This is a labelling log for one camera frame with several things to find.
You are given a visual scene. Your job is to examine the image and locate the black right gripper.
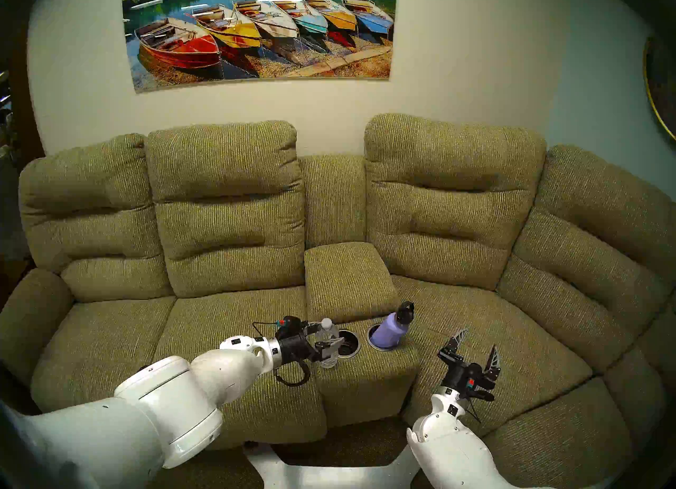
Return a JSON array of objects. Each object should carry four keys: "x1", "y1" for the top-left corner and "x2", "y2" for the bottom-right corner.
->
[{"x1": 437, "y1": 327, "x2": 502, "y2": 394}]

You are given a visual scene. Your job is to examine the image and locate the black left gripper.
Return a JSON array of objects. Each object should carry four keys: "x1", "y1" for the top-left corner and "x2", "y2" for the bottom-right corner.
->
[{"x1": 274, "y1": 323, "x2": 345, "y2": 370}]

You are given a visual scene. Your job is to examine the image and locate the clear plastic water bottle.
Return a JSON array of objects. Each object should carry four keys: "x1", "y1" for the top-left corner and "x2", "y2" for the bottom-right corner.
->
[{"x1": 319, "y1": 317, "x2": 340, "y2": 369}]

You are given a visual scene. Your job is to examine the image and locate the purple bottle with black lid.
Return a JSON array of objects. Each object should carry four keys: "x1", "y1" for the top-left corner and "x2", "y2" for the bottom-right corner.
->
[{"x1": 369, "y1": 300, "x2": 416, "y2": 350}]

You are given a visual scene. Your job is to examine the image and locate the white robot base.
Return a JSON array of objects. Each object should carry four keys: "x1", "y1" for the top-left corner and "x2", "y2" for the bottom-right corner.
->
[{"x1": 242, "y1": 442, "x2": 423, "y2": 489}]

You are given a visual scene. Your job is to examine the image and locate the round black cup holder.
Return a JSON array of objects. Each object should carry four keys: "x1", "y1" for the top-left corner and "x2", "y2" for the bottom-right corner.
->
[
  {"x1": 367, "y1": 323, "x2": 408, "y2": 353},
  {"x1": 336, "y1": 329, "x2": 362, "y2": 360}
]

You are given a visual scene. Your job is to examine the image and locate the olive green fabric sofa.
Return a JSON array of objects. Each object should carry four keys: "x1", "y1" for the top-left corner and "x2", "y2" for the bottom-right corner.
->
[{"x1": 0, "y1": 112, "x2": 676, "y2": 489}]

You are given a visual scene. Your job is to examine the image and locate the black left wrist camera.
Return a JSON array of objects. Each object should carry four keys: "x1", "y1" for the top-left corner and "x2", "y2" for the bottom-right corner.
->
[{"x1": 275, "y1": 315, "x2": 308, "y2": 341}]

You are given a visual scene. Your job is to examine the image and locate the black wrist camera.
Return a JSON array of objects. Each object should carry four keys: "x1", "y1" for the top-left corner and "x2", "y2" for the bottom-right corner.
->
[
  {"x1": 461, "y1": 376, "x2": 497, "y2": 402},
  {"x1": 275, "y1": 315, "x2": 308, "y2": 341}
]

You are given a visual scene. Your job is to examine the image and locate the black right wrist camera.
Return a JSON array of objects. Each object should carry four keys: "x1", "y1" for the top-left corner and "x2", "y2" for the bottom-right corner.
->
[{"x1": 461, "y1": 376, "x2": 497, "y2": 402}]

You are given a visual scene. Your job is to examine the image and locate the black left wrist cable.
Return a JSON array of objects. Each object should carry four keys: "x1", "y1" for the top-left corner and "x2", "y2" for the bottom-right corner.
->
[{"x1": 251, "y1": 321, "x2": 313, "y2": 388}]

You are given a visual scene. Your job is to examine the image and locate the colourful boats wall picture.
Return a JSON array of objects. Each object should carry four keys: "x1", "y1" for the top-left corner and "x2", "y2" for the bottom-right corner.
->
[{"x1": 121, "y1": 0, "x2": 400, "y2": 95}]

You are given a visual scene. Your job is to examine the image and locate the gold rimmed wall clock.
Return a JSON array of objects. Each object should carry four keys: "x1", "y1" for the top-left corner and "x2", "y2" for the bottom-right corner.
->
[{"x1": 642, "y1": 33, "x2": 676, "y2": 143}]

